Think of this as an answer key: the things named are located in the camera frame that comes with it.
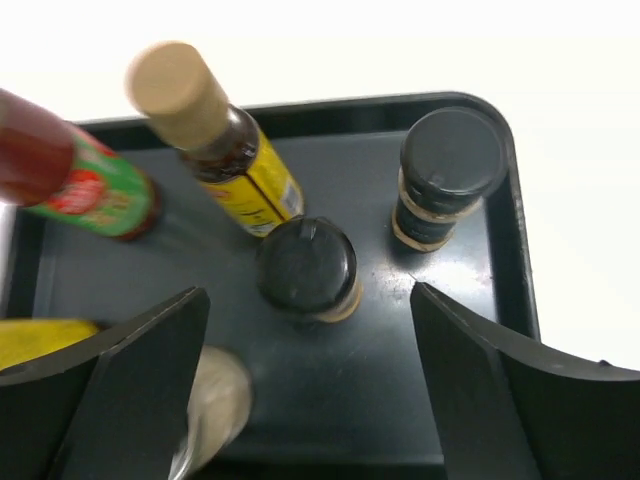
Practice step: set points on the black cap spice jar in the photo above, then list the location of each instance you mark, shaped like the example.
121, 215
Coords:
307, 266
450, 161

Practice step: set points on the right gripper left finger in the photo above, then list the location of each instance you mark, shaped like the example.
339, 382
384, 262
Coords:
113, 406

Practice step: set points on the black plastic tray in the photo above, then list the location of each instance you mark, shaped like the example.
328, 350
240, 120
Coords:
348, 399

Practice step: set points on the glass dispenser jar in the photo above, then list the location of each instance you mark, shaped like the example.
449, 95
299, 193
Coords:
218, 410

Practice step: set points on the small yellow label bottle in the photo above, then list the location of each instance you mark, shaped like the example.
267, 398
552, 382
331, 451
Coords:
171, 85

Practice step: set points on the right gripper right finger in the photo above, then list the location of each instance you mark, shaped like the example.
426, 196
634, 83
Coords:
509, 407

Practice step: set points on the red chili sauce bottle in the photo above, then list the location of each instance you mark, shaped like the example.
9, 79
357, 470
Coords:
55, 169

